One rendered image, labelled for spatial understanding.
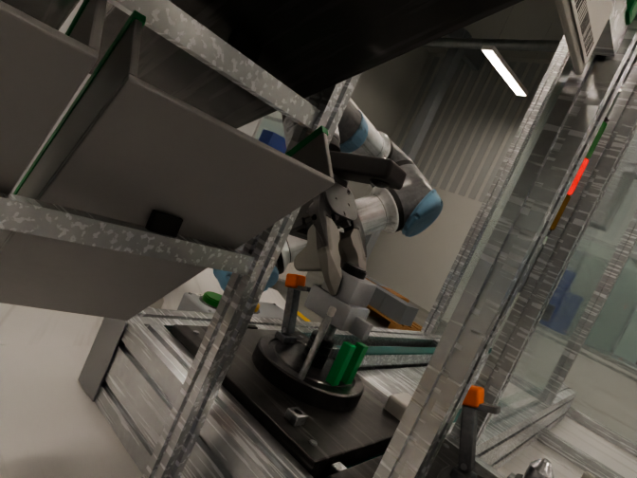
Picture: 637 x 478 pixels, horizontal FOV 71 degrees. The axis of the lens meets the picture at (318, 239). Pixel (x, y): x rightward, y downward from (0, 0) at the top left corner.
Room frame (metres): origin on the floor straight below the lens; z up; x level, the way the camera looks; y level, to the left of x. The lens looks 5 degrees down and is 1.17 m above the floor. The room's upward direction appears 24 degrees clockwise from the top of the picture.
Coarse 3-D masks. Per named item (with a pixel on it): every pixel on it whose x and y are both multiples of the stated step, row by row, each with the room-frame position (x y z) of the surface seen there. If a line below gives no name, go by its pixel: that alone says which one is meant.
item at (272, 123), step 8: (280, 112) 4.46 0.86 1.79; (264, 120) 4.38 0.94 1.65; (272, 120) 4.43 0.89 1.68; (280, 120) 4.49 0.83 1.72; (264, 128) 4.40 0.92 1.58; (272, 128) 4.46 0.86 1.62; (280, 128) 4.51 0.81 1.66; (256, 136) 4.36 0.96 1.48; (264, 136) 4.43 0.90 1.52; (272, 136) 4.48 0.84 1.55; (280, 136) 4.54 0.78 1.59; (272, 144) 4.51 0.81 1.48; (280, 144) 4.57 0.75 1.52
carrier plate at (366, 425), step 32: (192, 352) 0.48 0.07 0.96; (224, 384) 0.44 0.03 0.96; (256, 384) 0.45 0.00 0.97; (256, 416) 0.41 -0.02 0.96; (320, 416) 0.45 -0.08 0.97; (352, 416) 0.48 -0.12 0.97; (384, 416) 0.52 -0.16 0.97; (288, 448) 0.38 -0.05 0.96; (320, 448) 0.39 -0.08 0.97; (352, 448) 0.41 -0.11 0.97; (384, 448) 0.47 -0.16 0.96
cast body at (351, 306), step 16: (352, 272) 0.52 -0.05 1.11; (320, 288) 0.53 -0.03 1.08; (352, 288) 0.50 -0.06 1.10; (368, 288) 0.52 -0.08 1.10; (304, 304) 0.53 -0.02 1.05; (320, 304) 0.52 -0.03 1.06; (336, 304) 0.51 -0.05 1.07; (352, 304) 0.51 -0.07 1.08; (336, 320) 0.50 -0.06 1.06; (352, 320) 0.50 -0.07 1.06; (368, 336) 0.50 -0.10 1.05
